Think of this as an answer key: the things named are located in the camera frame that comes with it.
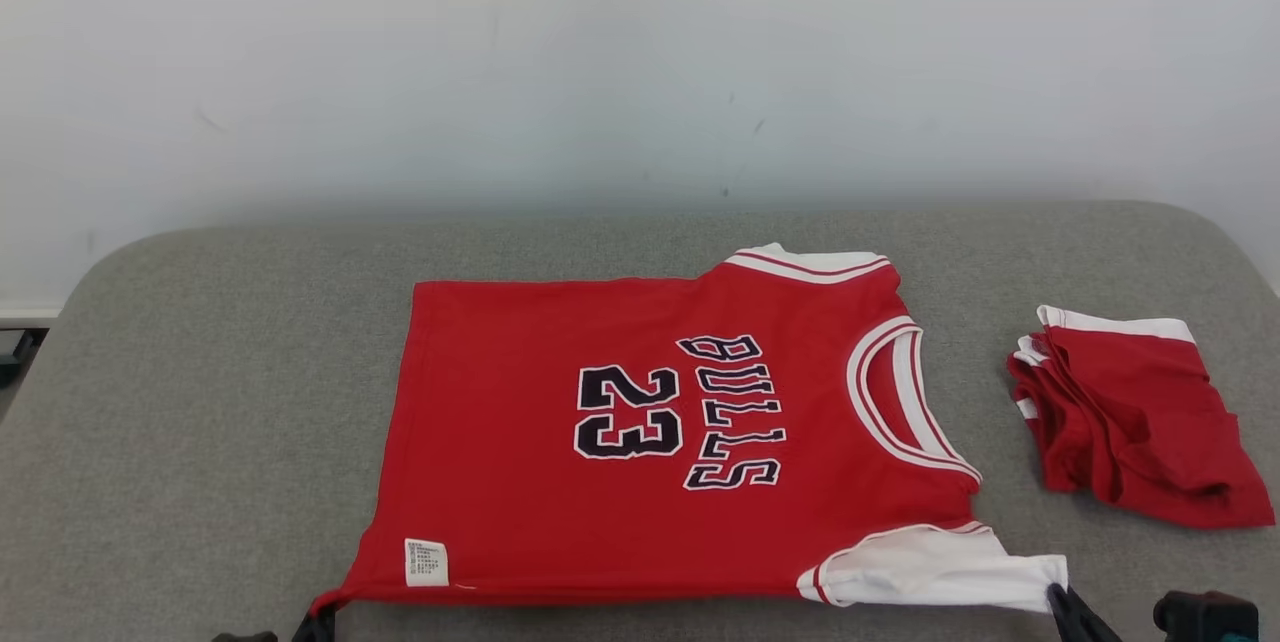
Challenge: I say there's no red Bulls 23 jersey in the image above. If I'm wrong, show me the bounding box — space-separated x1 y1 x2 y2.
310 242 1069 618

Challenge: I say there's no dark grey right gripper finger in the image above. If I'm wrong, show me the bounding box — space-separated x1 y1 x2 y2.
1047 584 1121 642

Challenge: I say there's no white wall baseboard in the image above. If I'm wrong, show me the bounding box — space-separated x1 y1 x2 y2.
0 302 66 328

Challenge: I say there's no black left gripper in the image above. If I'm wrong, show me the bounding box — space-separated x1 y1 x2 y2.
210 605 336 642

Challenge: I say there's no red shorts white trim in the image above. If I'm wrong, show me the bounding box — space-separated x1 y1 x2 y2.
1008 305 1276 530

